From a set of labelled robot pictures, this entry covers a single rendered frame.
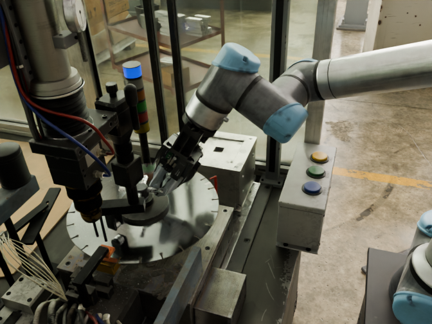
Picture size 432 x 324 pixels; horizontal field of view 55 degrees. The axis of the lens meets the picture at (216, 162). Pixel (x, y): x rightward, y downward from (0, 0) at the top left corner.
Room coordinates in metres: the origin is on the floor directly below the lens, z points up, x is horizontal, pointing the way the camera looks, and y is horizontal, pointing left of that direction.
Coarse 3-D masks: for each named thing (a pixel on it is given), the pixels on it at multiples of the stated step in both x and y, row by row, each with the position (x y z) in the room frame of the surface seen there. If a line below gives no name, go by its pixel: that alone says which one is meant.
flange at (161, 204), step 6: (150, 198) 0.70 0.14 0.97; (156, 198) 0.72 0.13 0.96; (162, 198) 0.72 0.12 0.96; (150, 204) 0.69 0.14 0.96; (156, 204) 0.70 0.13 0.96; (162, 204) 0.70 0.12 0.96; (168, 204) 0.70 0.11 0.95; (150, 210) 0.68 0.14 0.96; (156, 210) 0.68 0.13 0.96; (162, 210) 0.68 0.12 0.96; (126, 216) 0.66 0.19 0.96; (132, 216) 0.66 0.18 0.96; (138, 216) 0.66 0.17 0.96; (144, 216) 0.66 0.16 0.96; (150, 216) 0.66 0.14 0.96; (156, 216) 0.66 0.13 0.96; (138, 222) 0.65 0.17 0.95; (144, 222) 0.65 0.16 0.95
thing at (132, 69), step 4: (124, 64) 1.01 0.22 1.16; (128, 64) 1.01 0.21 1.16; (132, 64) 1.01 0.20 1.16; (136, 64) 1.01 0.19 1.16; (140, 64) 1.01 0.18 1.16; (124, 68) 0.99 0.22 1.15; (128, 68) 0.99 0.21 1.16; (132, 68) 0.99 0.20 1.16; (136, 68) 0.99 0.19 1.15; (140, 68) 1.01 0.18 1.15; (124, 72) 1.00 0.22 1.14; (128, 72) 0.99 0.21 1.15; (132, 72) 0.99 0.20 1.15; (136, 72) 0.99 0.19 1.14; (140, 72) 1.00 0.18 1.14; (128, 76) 0.99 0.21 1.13; (132, 76) 0.99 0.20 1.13; (136, 76) 0.99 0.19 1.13; (140, 76) 1.00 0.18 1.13
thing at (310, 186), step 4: (304, 184) 0.81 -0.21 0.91; (308, 184) 0.81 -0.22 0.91; (312, 184) 0.81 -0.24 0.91; (316, 184) 0.81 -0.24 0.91; (304, 188) 0.80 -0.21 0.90; (308, 188) 0.79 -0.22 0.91; (312, 188) 0.79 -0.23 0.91; (316, 188) 0.79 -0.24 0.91; (320, 188) 0.79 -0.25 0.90; (312, 192) 0.78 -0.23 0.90; (316, 192) 0.78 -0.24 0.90
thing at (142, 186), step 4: (144, 176) 0.75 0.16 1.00; (144, 180) 0.73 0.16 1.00; (136, 184) 0.71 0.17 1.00; (140, 184) 0.71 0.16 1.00; (144, 184) 0.71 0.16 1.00; (120, 188) 0.71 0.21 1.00; (124, 188) 0.71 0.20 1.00; (140, 188) 0.70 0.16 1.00; (144, 188) 0.70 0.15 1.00; (148, 188) 0.70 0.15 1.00; (152, 188) 0.70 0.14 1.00; (156, 188) 0.70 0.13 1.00; (160, 188) 0.70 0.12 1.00; (140, 192) 0.69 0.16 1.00; (144, 192) 0.69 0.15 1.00; (152, 192) 0.70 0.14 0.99; (156, 192) 0.70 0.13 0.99; (160, 192) 0.70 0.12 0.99; (140, 196) 0.68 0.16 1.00; (144, 196) 0.69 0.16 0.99
